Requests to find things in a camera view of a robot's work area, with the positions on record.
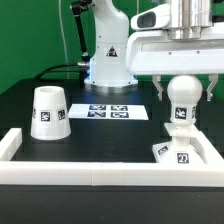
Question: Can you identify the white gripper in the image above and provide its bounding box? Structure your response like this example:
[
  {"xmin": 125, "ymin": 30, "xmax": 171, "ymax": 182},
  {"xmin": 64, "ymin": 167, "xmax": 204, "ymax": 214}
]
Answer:
[{"xmin": 126, "ymin": 28, "xmax": 224, "ymax": 101}]

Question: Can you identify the white lamp bulb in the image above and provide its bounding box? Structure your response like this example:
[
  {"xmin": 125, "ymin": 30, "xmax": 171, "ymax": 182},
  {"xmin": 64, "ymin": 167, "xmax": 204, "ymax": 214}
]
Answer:
[{"xmin": 167, "ymin": 75, "xmax": 202, "ymax": 127}]

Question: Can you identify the white lamp base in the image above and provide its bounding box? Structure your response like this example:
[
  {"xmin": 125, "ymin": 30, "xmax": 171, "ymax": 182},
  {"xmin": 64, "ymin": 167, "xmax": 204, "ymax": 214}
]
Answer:
[{"xmin": 152, "ymin": 123, "xmax": 204, "ymax": 165}]

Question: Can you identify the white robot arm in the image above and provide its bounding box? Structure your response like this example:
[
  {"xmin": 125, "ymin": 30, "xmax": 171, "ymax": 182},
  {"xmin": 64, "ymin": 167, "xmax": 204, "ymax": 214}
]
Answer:
[{"xmin": 70, "ymin": 0, "xmax": 224, "ymax": 94}]

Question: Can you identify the white lamp shade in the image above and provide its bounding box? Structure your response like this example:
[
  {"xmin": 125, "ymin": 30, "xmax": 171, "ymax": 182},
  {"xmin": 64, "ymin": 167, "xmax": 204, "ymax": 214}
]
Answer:
[{"xmin": 30, "ymin": 86, "xmax": 71, "ymax": 140}]

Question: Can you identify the white marker sheet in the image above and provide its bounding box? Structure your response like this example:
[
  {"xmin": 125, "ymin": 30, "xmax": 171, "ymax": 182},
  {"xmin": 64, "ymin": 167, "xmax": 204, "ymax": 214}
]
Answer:
[{"xmin": 68, "ymin": 104, "xmax": 148, "ymax": 120}]

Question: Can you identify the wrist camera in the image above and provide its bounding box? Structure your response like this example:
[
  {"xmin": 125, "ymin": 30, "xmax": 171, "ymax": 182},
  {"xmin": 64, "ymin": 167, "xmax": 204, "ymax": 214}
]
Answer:
[{"xmin": 131, "ymin": 4, "xmax": 171, "ymax": 31}]

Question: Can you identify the black cable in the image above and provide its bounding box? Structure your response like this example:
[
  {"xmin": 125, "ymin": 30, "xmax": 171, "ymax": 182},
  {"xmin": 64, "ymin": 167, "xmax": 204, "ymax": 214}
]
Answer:
[{"xmin": 34, "ymin": 63, "xmax": 88, "ymax": 81}]

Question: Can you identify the white U-shaped fence frame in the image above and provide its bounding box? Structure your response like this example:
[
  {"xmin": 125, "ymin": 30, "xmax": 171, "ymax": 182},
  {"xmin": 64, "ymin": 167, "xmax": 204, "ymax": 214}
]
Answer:
[{"xmin": 0, "ymin": 128, "xmax": 224, "ymax": 187}]

